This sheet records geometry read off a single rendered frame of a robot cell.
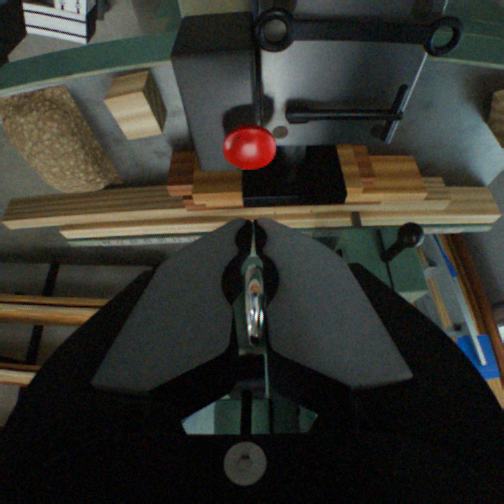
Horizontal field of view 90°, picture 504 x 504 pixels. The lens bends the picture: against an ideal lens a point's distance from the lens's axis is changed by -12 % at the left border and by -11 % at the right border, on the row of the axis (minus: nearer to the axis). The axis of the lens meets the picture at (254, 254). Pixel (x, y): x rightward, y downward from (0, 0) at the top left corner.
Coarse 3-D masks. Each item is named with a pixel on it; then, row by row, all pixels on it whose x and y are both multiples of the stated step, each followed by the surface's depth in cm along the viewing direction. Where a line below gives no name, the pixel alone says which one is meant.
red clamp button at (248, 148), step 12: (240, 132) 14; (252, 132) 14; (264, 132) 15; (228, 144) 15; (240, 144) 15; (252, 144) 15; (264, 144) 15; (228, 156) 16; (240, 156) 16; (252, 156) 16; (264, 156) 16; (252, 168) 17
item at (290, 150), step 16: (272, 160) 26; (288, 160) 24; (304, 160) 25; (320, 160) 25; (336, 160) 25; (256, 176) 25; (272, 176) 25; (288, 176) 25; (304, 176) 25; (320, 176) 24; (336, 176) 24; (256, 192) 24; (272, 192) 24; (288, 192) 24; (304, 192) 24; (320, 192) 24; (336, 192) 24
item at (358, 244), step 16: (352, 240) 26; (368, 240) 26; (384, 240) 26; (352, 256) 26; (368, 256) 26; (400, 256) 26; (416, 256) 25; (384, 272) 25; (400, 272) 25; (416, 272) 25; (400, 288) 24; (416, 288) 24
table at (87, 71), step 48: (96, 48) 24; (144, 48) 23; (480, 48) 22; (0, 96) 23; (96, 96) 24; (432, 96) 25; (480, 96) 24; (144, 144) 30; (192, 144) 30; (384, 144) 30; (432, 144) 30; (480, 144) 30
